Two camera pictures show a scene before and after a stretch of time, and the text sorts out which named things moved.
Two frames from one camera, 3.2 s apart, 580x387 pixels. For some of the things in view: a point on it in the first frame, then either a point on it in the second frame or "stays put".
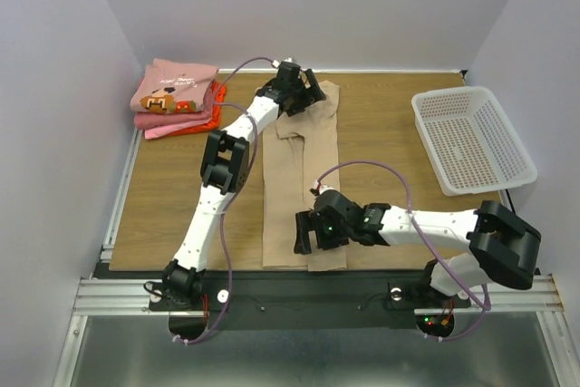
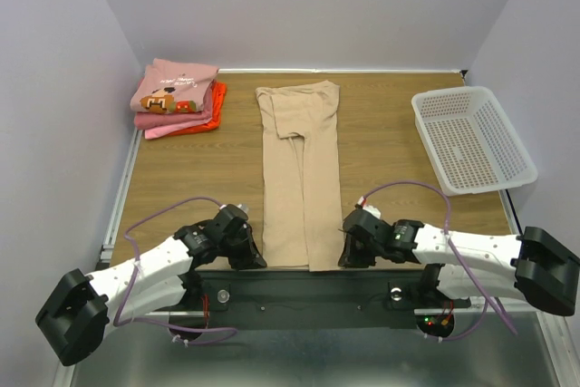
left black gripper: [308, 100] → [251, 257]
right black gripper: [306, 231] → [355, 247]
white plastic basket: [470, 143] stays put
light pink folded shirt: [159, 132] stays put
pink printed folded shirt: [170, 87] stays put
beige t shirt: [300, 160] stays put
